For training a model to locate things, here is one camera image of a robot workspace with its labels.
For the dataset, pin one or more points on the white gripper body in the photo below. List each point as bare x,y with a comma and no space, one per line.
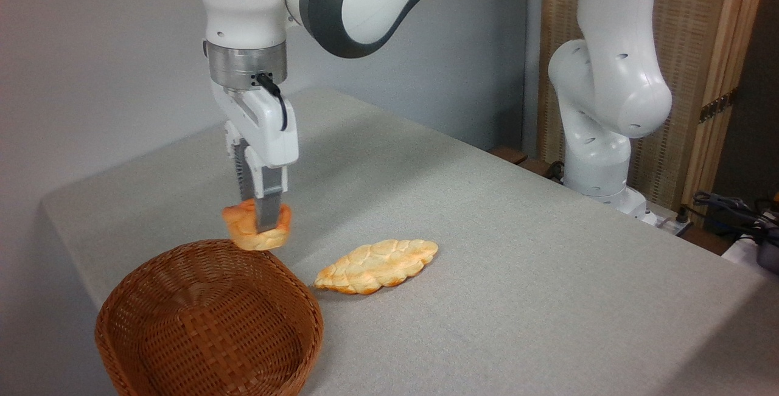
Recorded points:
268,128

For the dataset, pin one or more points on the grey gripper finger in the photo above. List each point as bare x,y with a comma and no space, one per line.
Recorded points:
242,168
269,201

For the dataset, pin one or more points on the round orange bread bun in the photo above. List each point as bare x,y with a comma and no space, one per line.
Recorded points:
268,239

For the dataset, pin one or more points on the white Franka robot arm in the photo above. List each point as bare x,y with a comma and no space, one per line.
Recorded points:
602,79

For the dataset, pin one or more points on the long braided bread loaf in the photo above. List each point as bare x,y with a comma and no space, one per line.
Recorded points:
377,265

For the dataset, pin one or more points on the brown wicker basket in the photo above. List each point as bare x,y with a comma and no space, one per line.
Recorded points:
207,323

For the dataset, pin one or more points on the brown wooden base board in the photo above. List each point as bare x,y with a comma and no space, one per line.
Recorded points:
508,154

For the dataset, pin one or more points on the wood and rattan folding screen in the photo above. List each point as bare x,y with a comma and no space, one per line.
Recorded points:
691,19

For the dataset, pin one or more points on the metal screen hinge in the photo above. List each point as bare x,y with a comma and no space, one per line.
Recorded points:
718,106

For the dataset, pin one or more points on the dark grey device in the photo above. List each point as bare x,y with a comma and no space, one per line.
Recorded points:
770,253

